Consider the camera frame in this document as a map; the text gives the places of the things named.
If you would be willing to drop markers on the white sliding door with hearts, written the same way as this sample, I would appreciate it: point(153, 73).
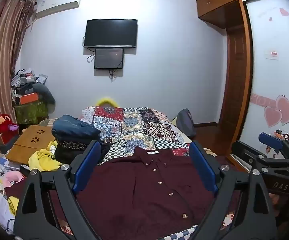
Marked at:
point(269, 87)

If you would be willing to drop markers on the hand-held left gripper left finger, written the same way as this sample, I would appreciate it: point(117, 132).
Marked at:
point(87, 166)

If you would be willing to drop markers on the black wall television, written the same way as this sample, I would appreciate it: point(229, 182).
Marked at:
point(110, 33)

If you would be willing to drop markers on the dark patterned cloth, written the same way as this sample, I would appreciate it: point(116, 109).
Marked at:
point(69, 151)

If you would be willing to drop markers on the grey neck pillow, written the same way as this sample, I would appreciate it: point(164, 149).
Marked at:
point(45, 92)

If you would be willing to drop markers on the pile of clutter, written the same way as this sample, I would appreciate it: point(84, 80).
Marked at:
point(24, 80)

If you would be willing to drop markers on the pink cloth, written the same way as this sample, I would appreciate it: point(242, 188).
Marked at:
point(13, 178)

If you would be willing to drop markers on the white air conditioner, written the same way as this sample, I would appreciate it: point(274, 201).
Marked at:
point(58, 3)

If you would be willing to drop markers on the green patterned cloth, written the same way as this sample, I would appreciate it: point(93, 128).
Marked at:
point(30, 113)

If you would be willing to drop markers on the wooden wardrobe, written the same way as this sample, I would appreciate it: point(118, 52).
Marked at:
point(214, 2)

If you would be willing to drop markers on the grey purple backpack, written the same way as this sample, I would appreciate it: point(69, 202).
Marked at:
point(185, 121)

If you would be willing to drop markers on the wooden room door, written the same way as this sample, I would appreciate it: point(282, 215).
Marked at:
point(235, 80)

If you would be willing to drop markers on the maroon button shirt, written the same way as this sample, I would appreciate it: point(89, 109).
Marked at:
point(139, 192)

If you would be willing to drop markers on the wooden lap desk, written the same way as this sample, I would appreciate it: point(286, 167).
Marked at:
point(32, 140)

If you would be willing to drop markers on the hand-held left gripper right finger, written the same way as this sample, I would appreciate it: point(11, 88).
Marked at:
point(202, 166)

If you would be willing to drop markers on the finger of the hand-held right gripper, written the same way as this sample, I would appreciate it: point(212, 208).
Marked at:
point(247, 156)
point(269, 141)

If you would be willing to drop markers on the folded blue jeans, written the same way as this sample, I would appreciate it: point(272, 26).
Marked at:
point(72, 127)

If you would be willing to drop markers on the red plush toy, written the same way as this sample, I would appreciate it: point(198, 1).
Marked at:
point(0, 125)

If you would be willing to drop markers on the small black wall monitor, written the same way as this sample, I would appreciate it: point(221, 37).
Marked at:
point(108, 58)

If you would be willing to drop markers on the beige floral blanket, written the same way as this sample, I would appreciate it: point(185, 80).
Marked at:
point(228, 220)

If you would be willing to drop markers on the yellow printed shirt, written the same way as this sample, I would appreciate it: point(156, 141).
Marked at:
point(44, 158)

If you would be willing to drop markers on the orange box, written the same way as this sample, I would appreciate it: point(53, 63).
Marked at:
point(29, 98)

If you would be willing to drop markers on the striped brown curtain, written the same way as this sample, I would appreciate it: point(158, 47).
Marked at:
point(2, 55)

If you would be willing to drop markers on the yellow round cushion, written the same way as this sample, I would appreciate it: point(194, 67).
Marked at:
point(107, 101)

